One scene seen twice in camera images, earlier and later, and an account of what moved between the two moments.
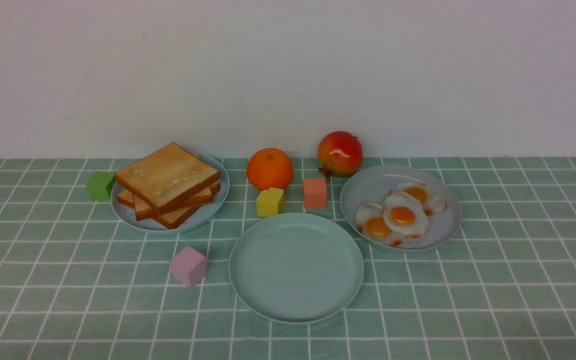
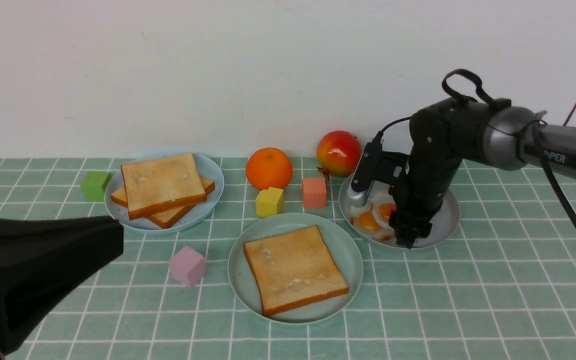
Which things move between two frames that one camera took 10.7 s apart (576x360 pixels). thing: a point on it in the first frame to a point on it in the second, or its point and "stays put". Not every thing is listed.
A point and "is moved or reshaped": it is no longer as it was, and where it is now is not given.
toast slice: (144, 211) is moved or reshaped
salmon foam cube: (315, 193) stays put
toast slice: (165, 178) to (294, 269)
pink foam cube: (190, 266) stays put
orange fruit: (269, 168) stays put
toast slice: (173, 219) to (120, 196)
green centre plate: (295, 268) stays put
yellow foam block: (270, 202) stays put
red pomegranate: (339, 153) stays put
